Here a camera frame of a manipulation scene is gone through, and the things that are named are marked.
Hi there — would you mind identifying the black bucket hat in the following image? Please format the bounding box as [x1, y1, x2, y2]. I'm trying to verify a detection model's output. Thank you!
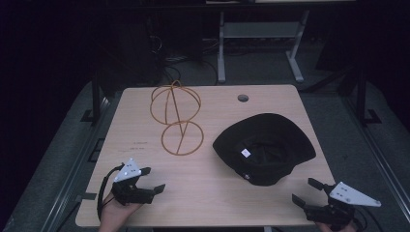
[212, 112, 317, 188]

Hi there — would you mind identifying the person's right hand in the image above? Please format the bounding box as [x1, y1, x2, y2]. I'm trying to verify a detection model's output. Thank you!
[314, 220, 358, 232]

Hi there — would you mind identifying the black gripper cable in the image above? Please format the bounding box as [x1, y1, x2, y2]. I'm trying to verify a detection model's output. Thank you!
[352, 206, 385, 232]
[96, 162, 126, 222]

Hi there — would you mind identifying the white metal desk frame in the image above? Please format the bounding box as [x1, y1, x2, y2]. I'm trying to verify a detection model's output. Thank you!
[217, 9, 311, 84]

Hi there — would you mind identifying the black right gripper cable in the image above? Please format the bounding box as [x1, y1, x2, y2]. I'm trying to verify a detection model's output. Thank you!
[352, 206, 385, 232]

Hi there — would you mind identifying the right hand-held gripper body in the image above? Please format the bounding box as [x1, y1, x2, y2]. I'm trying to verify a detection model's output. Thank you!
[303, 181, 383, 232]

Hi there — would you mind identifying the bundle of floor cables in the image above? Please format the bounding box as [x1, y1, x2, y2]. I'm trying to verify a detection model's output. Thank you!
[146, 15, 220, 85]

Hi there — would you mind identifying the black metal stand post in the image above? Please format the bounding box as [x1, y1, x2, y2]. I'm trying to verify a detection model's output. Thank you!
[354, 62, 383, 128]
[79, 69, 103, 124]

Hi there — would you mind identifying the gold wire hat stand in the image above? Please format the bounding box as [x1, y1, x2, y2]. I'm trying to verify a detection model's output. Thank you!
[149, 79, 205, 158]

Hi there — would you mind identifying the grey metal rail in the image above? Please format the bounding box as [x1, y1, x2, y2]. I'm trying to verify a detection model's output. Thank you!
[341, 95, 410, 216]
[40, 95, 112, 232]

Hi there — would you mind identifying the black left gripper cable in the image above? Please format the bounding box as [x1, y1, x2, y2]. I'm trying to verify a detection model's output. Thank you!
[96, 162, 126, 222]

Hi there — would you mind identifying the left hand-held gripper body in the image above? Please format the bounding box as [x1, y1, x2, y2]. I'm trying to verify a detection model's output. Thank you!
[110, 157, 157, 206]

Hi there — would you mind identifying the person's left hand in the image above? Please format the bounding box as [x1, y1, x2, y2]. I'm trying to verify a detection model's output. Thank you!
[98, 191, 143, 232]

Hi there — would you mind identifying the grey tape strip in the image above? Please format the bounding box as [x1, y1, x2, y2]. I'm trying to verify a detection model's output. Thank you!
[76, 191, 98, 201]

